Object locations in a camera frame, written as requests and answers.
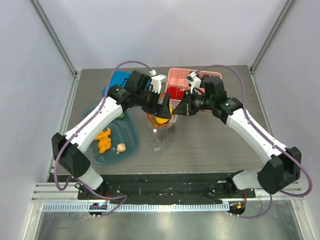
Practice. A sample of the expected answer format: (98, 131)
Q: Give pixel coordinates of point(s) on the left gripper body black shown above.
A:
(150, 103)

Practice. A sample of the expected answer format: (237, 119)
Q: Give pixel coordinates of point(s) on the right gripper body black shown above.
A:
(187, 104)

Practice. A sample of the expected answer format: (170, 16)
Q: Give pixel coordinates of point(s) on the yellow lemon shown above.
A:
(160, 121)

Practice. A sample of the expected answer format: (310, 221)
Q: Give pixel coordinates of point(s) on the clear zip bag orange zipper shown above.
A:
(162, 134)

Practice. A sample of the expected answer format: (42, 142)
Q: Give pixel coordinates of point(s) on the garlic bulb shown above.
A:
(121, 147)

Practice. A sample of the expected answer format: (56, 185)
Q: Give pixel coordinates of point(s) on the orange ginger-like food piece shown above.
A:
(104, 141)

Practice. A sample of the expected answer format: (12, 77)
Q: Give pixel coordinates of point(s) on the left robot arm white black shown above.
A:
(139, 90)

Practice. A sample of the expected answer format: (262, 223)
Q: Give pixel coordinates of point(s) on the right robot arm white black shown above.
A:
(279, 170)

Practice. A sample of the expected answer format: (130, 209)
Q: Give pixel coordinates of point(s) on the teal plastic food tray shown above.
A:
(124, 142)

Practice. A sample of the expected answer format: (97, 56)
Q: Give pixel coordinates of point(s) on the red rolled sock right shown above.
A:
(180, 94)

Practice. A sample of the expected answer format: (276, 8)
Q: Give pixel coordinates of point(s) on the pink compartment organizer box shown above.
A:
(177, 78)

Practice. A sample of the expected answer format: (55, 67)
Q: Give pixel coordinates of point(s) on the black rolled sock middle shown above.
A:
(205, 76)

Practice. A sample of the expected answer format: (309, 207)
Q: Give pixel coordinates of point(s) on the blue folded cloth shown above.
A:
(119, 78)

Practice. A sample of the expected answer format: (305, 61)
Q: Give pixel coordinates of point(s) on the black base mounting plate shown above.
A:
(173, 188)

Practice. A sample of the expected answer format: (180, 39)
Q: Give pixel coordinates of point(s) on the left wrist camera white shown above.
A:
(157, 80)

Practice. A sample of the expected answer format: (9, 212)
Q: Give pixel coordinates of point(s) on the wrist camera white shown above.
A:
(194, 81)
(157, 80)

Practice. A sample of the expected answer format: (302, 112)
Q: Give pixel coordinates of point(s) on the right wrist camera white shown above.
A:
(194, 81)

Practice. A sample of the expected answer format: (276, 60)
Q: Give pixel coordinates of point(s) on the slotted cable duct rail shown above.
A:
(134, 208)

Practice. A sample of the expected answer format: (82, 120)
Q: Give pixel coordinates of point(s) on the right aluminium frame post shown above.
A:
(280, 20)

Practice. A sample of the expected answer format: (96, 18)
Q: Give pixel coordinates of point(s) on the aluminium frame post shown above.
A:
(280, 20)
(53, 35)

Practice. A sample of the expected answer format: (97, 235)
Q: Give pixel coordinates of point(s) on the left aluminium frame post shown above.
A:
(53, 35)

